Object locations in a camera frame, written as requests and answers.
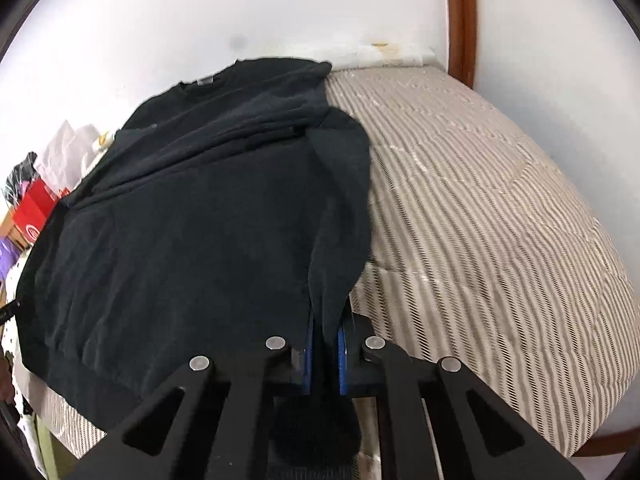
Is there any plaid cloth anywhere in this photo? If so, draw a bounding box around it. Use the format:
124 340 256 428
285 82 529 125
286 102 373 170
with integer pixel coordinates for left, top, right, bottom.
2 152 40 208

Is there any white polka-dot pillow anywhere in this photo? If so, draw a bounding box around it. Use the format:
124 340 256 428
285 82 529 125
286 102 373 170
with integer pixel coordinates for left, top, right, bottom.
0 255 46 476

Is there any wooden baseboard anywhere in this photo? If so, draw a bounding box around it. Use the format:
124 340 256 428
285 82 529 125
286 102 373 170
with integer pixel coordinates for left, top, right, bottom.
565 440 626 461

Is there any green bedsheet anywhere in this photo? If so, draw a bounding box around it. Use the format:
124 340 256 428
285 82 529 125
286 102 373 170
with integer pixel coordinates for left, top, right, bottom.
37 430 81 480

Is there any purple cloth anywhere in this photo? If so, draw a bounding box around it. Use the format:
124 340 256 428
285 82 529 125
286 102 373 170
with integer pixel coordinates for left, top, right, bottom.
0 240 18 281

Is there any striped quilted mat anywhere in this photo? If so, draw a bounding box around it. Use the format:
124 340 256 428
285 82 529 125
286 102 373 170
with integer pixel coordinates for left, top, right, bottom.
30 62 633 461

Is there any wooden door frame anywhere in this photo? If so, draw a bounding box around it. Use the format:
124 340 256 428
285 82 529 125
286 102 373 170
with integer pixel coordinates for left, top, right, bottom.
442 0 476 88

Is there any red paper bag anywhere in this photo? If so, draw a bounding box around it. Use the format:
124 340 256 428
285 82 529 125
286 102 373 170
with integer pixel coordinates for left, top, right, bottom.
12 180 71 243

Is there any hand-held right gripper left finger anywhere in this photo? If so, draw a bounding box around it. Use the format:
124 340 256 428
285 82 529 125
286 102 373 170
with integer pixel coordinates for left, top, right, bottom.
70 315 316 480

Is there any person's left forearm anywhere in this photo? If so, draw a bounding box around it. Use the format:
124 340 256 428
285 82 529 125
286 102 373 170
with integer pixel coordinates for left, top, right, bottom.
0 345 18 403

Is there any white plastic bag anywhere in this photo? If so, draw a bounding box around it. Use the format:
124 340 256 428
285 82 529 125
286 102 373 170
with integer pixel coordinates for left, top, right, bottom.
37 120 108 191

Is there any black sweatshirt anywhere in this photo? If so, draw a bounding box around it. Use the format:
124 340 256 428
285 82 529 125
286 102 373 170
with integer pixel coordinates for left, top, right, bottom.
14 57 372 480

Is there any white duck-print roll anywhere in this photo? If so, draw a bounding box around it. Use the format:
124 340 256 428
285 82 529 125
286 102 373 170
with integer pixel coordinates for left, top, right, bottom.
285 40 436 68

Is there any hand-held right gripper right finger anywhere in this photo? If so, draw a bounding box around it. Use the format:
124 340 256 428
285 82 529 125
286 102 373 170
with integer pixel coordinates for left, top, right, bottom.
337 312 601 480

